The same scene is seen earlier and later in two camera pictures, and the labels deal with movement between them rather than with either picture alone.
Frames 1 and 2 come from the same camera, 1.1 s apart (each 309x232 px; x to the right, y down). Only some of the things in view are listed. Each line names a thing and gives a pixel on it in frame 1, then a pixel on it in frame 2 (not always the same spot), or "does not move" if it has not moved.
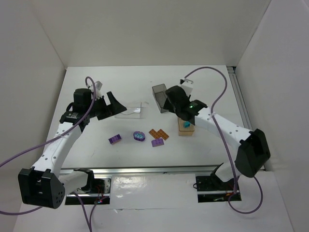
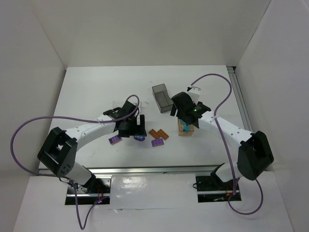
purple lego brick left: [115, 139] does not move
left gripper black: [104, 106] to [136, 129]
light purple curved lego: [157, 142] does not move
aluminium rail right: [246, 123] does not move
